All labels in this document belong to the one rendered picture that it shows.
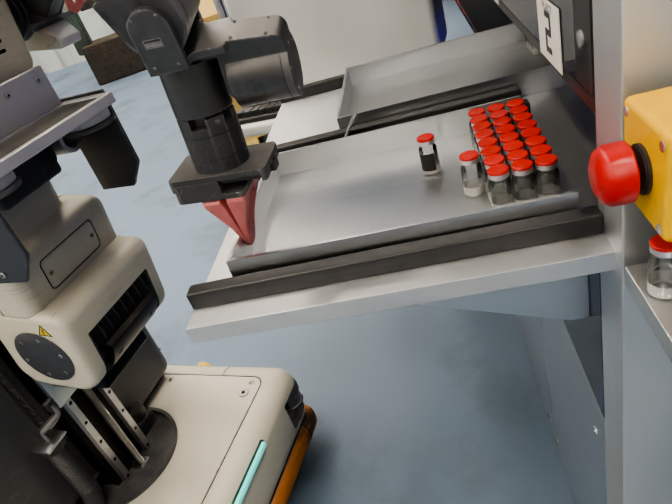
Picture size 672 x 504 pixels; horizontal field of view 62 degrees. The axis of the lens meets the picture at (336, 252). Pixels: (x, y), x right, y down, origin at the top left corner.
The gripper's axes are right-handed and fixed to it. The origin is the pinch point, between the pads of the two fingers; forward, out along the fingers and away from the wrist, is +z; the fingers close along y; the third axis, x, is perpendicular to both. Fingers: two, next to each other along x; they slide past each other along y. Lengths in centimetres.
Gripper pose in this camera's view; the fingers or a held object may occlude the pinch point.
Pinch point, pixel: (249, 235)
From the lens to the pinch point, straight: 62.2
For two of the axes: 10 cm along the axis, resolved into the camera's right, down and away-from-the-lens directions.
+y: 9.7, -1.2, -2.0
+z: 2.1, 8.1, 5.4
